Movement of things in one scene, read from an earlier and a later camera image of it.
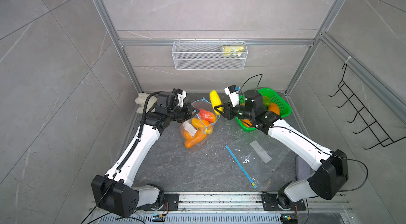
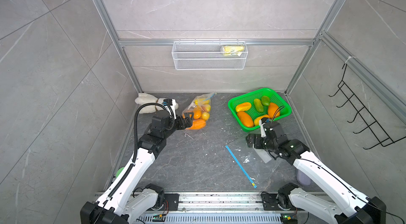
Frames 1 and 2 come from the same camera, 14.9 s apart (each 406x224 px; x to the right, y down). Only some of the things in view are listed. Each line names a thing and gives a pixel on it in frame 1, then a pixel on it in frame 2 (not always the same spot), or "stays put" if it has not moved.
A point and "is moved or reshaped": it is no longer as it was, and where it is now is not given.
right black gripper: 229,111 -> 256,137
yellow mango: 215,101 -> 203,102
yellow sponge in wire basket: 233,48 stays put
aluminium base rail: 237,208 stays put
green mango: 266,100 stays put
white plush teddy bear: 141,100 stays put
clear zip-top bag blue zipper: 195,131 is moved or reshaped
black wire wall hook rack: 368,120 stays put
